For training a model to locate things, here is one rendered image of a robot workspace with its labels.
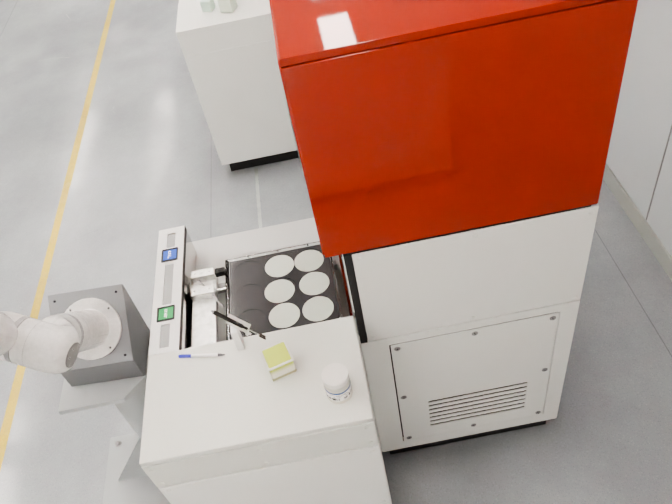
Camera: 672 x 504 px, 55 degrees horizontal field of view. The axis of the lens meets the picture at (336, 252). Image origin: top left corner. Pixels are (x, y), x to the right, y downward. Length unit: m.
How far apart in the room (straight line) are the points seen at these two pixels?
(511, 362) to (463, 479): 0.60
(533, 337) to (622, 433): 0.77
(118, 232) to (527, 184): 2.81
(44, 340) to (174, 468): 0.48
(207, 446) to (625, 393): 1.81
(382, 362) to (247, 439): 0.58
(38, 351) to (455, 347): 1.23
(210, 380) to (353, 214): 0.64
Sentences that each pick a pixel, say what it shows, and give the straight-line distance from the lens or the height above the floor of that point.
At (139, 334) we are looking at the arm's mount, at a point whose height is 0.90.
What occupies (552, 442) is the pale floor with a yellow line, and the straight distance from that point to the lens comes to 2.80.
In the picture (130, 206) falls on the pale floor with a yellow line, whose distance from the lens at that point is 4.17.
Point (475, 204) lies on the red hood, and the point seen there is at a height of 1.31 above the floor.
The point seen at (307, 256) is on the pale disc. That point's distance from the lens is 2.19.
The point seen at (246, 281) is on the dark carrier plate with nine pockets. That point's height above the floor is 0.90.
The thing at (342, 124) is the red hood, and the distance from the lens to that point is 1.46.
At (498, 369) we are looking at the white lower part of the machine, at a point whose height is 0.52.
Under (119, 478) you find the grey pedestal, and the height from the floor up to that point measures 0.04.
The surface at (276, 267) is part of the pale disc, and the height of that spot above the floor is 0.90.
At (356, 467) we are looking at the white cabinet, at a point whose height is 0.71.
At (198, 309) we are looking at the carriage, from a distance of 2.18.
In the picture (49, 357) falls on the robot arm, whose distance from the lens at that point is 1.73.
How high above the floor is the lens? 2.47
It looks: 46 degrees down
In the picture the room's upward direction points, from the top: 12 degrees counter-clockwise
